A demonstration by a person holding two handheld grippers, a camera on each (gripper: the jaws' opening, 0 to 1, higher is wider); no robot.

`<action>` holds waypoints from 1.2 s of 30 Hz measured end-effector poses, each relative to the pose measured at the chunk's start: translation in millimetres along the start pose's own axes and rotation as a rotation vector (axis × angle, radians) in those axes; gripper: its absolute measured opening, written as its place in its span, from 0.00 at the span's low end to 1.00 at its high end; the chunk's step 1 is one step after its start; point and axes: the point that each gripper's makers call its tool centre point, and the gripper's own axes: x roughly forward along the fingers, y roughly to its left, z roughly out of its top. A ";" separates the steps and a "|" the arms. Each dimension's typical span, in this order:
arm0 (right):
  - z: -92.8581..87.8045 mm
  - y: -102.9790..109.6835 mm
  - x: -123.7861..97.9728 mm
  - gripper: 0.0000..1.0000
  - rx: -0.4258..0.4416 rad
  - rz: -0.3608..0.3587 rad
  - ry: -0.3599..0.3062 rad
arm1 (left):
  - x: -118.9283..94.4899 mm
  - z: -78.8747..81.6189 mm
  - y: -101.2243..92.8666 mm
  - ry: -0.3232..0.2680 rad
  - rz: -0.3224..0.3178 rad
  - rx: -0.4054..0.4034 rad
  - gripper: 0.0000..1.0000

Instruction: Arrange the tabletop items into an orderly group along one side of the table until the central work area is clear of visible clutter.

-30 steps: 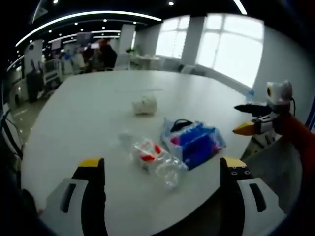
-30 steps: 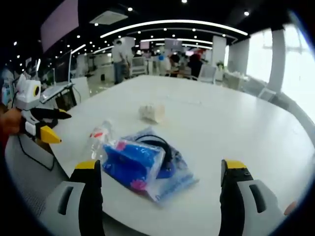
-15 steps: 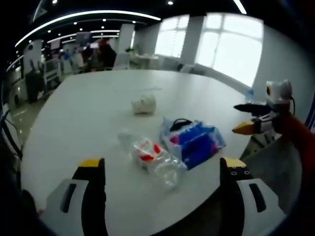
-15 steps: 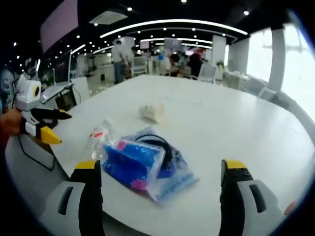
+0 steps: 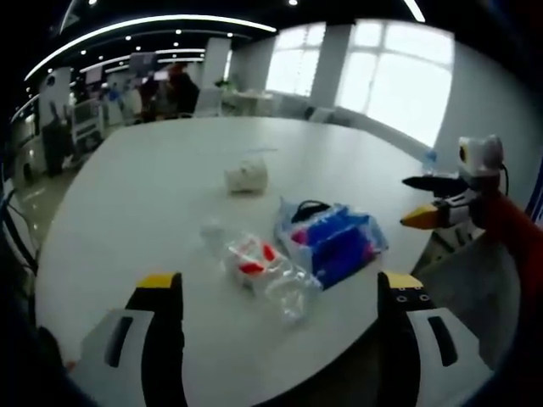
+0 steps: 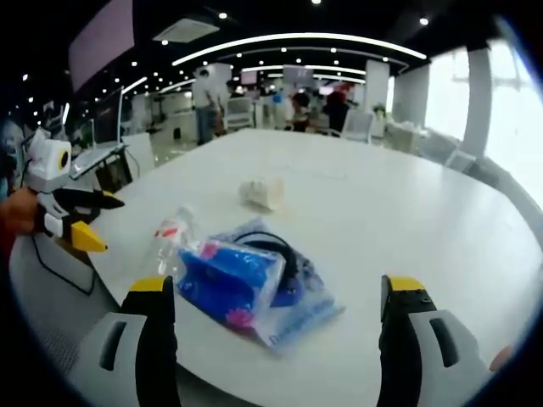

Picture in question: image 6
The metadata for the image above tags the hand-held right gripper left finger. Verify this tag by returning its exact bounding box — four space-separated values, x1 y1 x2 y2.
70 274 179 407

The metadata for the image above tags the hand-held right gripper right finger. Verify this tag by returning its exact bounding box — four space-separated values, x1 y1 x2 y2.
378 274 493 407

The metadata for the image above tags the clear plastic water bottle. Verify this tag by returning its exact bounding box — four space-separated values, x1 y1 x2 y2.
143 206 200 281

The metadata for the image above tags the blue tissue pack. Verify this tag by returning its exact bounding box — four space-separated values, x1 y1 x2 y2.
176 239 286 332

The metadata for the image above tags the blue plastic bag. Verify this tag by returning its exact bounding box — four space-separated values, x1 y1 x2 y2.
210 216 347 349

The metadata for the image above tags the white paper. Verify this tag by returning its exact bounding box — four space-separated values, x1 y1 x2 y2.
238 176 286 212

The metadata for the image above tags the person's left hand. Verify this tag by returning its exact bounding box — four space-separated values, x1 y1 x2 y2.
0 186 42 238

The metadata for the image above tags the person's right hand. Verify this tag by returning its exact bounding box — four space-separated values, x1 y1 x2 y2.
488 344 514 373

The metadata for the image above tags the open laptop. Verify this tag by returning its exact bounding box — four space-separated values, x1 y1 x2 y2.
69 86 128 179

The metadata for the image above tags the white table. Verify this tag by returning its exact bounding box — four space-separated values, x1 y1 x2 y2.
8 128 536 407

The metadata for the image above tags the white office chair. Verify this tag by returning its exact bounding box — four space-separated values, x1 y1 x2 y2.
443 148 479 175
222 96 257 131
339 110 375 143

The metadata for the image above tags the black power cable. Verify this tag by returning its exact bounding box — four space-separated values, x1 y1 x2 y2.
31 235 97 297

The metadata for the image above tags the wall screen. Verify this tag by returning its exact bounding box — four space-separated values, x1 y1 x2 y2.
67 0 137 95

